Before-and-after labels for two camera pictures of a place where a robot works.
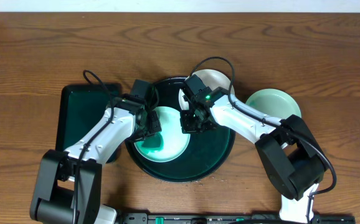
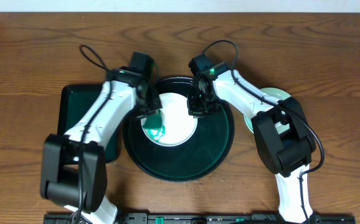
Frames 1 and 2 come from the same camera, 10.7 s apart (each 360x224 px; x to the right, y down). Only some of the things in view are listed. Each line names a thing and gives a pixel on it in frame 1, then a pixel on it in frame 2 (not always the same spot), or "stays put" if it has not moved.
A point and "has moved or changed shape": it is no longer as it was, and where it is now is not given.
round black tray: (208, 154) stays put
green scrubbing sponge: (154, 143) has moved or changed shape
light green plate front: (175, 142) → (279, 94)
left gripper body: (152, 126) → (152, 104)
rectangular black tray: (81, 107) stays put
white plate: (212, 79) has moved or changed shape
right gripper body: (193, 122) → (202, 104)
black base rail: (228, 218) stays put
